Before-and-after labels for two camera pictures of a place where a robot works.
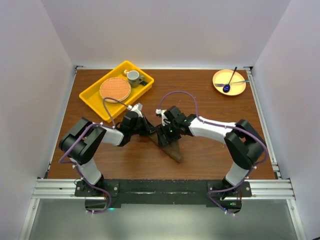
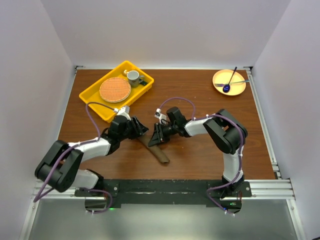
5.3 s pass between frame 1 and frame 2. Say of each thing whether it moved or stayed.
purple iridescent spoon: stayed
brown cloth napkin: moved
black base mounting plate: stayed
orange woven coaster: stayed
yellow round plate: stayed
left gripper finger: moved
